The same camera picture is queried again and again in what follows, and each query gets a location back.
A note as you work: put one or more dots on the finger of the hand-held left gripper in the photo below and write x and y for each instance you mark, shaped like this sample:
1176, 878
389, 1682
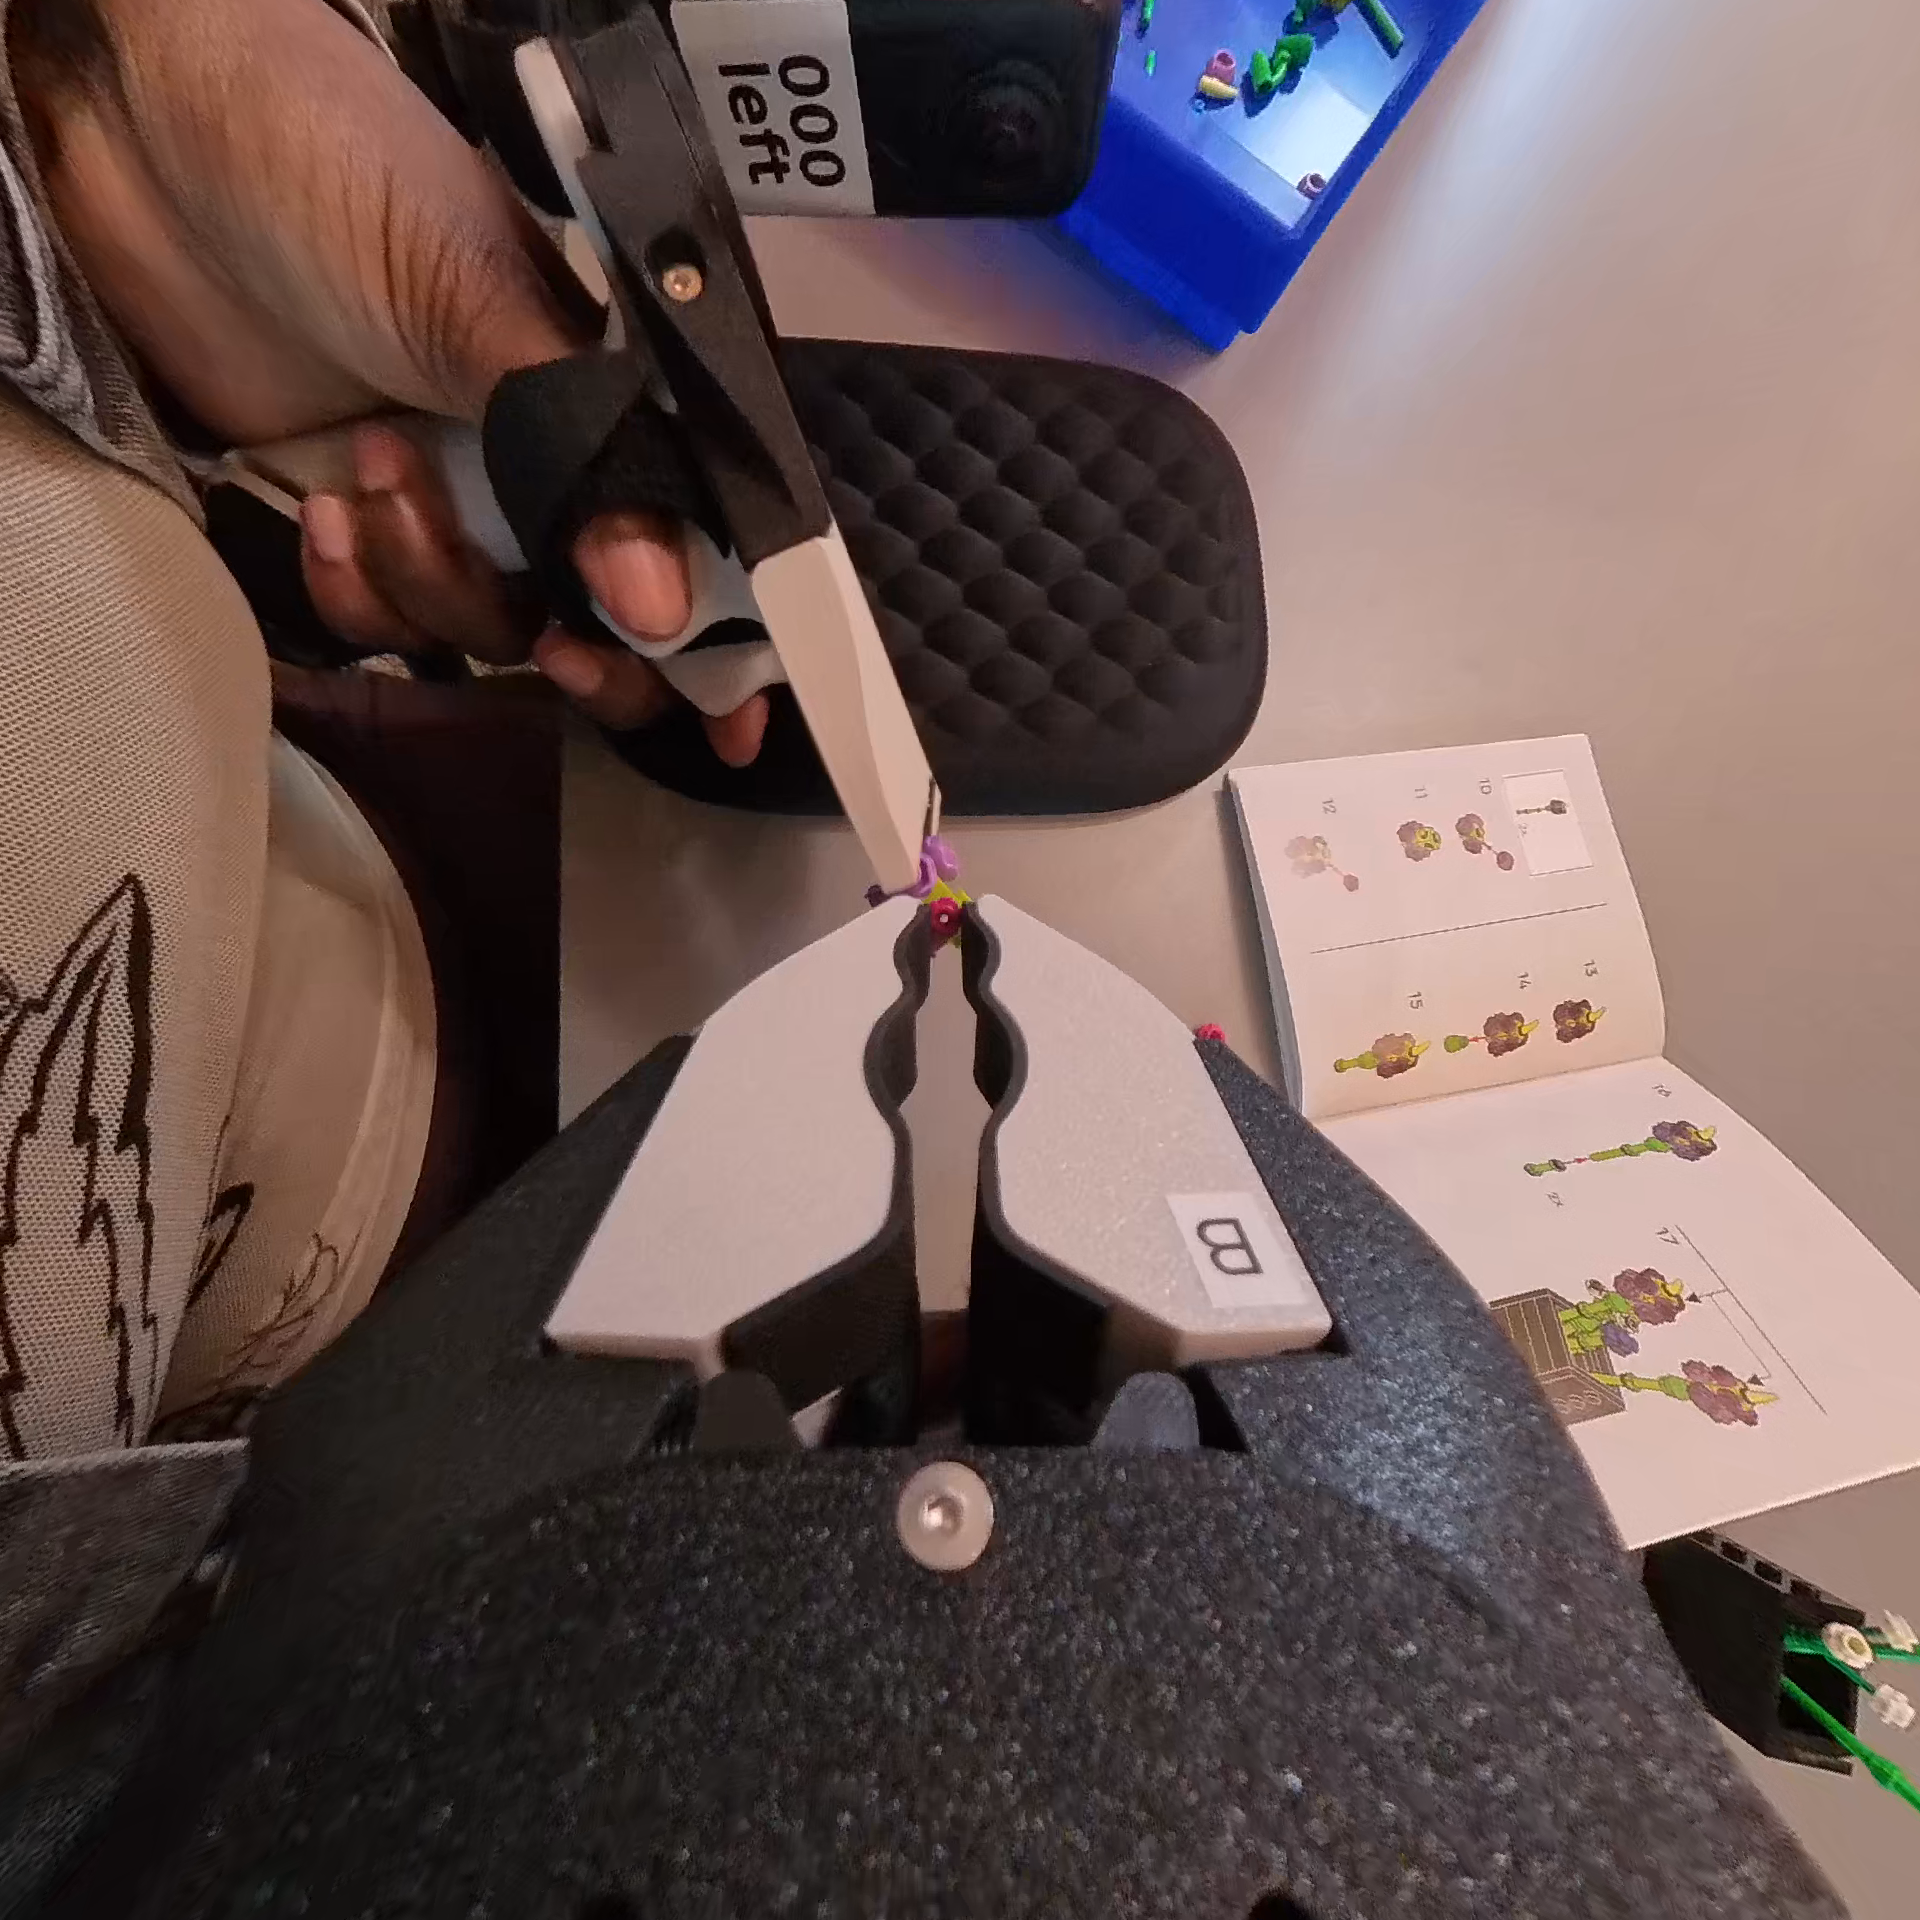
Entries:
840, 661

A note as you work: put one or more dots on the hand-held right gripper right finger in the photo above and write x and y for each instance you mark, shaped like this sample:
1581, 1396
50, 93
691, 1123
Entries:
1109, 1142

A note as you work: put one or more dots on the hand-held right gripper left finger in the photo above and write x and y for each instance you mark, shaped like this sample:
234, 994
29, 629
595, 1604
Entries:
720, 1186

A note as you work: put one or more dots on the purple toy flower brick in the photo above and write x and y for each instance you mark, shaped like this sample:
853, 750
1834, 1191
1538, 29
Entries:
938, 860

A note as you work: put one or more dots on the person's left forearm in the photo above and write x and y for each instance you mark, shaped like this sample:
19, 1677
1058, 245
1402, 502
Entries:
59, 376

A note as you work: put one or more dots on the grey desk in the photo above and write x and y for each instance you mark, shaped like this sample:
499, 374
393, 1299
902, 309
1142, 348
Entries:
1500, 524

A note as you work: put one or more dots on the person's left hand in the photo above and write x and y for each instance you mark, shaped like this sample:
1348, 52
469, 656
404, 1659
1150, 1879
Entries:
300, 224

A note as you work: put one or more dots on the black quilted pad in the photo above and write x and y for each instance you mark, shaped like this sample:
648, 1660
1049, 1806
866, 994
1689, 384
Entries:
1049, 571

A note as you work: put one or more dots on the open instruction booklet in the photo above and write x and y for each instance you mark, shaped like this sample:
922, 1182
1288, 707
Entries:
1500, 975

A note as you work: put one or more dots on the blue plastic bin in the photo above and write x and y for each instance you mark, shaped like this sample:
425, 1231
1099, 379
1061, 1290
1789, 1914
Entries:
1201, 224

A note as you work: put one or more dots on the beige printed shirt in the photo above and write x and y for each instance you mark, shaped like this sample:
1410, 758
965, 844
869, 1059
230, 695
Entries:
181, 975

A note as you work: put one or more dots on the pile of loose toy bricks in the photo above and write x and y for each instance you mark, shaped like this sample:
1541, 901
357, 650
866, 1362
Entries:
1276, 60

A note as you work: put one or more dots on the black toy brick box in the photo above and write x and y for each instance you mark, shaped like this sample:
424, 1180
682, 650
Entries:
1709, 1636

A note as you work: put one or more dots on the grey denim jacket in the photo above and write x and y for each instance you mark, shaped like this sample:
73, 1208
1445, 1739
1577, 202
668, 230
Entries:
90, 1651

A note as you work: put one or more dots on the green toy stems white flowers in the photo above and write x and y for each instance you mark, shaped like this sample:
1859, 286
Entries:
1848, 1646

